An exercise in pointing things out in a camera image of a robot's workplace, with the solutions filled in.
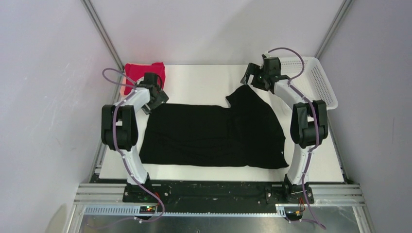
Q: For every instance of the folded peach t shirt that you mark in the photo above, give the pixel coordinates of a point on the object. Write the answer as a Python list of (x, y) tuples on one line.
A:
[(122, 88)]

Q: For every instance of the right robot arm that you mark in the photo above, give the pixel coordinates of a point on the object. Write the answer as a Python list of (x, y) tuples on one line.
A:
[(308, 123)]

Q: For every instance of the aluminium frame post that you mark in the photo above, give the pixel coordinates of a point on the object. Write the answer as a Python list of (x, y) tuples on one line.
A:
[(98, 24), (334, 26)]

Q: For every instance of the black t shirt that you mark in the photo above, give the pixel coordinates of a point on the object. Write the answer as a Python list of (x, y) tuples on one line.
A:
[(247, 133)]

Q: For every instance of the folded red t shirt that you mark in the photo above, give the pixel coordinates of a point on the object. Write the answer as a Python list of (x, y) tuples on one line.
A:
[(137, 71)]

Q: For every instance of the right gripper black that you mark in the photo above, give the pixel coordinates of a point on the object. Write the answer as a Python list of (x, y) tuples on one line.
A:
[(252, 69)]

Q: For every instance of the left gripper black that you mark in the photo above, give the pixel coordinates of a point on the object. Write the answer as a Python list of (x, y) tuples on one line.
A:
[(161, 98)]

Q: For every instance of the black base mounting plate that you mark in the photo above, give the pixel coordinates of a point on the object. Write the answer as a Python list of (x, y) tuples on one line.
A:
[(207, 197)]

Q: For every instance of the white plastic basket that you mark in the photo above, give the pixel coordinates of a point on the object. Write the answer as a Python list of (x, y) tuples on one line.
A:
[(310, 78)]

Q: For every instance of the aluminium frame post left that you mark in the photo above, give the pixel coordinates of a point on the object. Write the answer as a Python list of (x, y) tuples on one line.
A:
[(98, 24)]

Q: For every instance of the aluminium front rail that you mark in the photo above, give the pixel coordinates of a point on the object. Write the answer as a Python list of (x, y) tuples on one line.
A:
[(98, 207)]

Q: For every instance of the aluminium frame post right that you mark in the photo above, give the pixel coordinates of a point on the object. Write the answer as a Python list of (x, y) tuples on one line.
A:
[(334, 26)]

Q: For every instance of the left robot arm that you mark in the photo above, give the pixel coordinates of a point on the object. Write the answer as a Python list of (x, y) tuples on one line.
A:
[(119, 129)]

